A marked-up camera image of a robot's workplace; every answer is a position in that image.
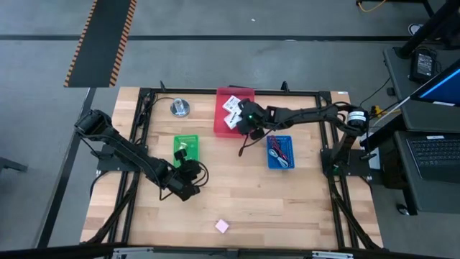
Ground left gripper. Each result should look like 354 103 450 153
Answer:
157 160 203 203

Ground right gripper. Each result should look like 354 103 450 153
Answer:
236 98 276 137

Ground white box with black picture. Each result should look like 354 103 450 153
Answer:
223 112 244 130

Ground white box with printed text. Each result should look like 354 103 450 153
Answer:
221 94 242 113

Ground pink plastic bin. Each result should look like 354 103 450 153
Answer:
213 86 256 139

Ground green plastic bin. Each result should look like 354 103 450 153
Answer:
172 134 201 169

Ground blue plastic bin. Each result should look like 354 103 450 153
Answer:
266 135 296 171

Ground silver round metal stand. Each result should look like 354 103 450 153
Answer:
170 96 190 118

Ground black orange striped floor mat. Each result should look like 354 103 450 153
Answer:
63 0 138 88

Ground laptop computer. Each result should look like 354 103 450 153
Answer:
382 45 460 217

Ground grey chair base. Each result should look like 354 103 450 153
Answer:
0 156 29 174

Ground black power adapter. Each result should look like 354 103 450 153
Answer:
409 47 438 84

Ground person's shoe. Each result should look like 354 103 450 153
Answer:
408 22 426 37

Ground black laptop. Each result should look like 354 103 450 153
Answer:
397 131 460 185

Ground monitor with blue screen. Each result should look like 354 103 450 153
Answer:
409 58 460 108

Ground black aluminium table frame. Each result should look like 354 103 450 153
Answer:
80 81 384 253

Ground black camera beam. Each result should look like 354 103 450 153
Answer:
0 242 460 259

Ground yellow cable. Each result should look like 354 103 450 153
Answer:
356 0 388 14

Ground black slanted stand post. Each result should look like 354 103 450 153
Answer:
393 0 460 60

